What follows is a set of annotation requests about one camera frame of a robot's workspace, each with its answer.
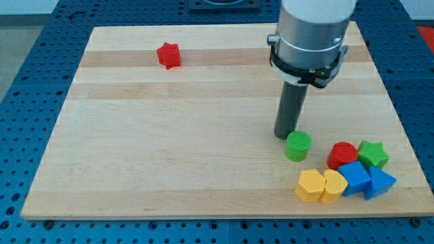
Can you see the blue cube block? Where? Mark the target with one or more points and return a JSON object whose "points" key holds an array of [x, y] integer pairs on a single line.
{"points": [[356, 176]]}

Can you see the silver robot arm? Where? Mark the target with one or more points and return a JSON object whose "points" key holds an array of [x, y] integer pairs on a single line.
{"points": [[307, 49]]}

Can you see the red star block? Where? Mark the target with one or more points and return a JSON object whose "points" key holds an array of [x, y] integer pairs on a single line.
{"points": [[169, 55]]}

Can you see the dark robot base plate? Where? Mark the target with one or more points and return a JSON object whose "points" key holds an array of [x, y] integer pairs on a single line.
{"points": [[202, 5]]}

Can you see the yellow hexagon block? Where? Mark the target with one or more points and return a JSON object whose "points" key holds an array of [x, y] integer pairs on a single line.
{"points": [[310, 185]]}

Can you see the red cylinder block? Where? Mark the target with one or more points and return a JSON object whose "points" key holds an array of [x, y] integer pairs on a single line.
{"points": [[341, 154]]}

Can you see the yellow heart block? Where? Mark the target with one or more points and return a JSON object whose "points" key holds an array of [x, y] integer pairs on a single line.
{"points": [[335, 185]]}

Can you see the green star block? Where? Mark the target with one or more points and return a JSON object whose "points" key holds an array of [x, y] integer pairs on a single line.
{"points": [[372, 154]]}

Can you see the blue triangle block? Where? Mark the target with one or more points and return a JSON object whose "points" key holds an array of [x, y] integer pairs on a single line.
{"points": [[380, 183]]}

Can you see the wooden board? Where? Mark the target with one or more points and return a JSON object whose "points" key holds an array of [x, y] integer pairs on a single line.
{"points": [[135, 141]]}

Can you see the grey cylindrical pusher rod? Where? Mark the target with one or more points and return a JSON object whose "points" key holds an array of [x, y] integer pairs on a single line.
{"points": [[290, 105]]}

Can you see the green cylinder block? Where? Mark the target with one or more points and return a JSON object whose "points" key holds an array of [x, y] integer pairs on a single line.
{"points": [[297, 147]]}

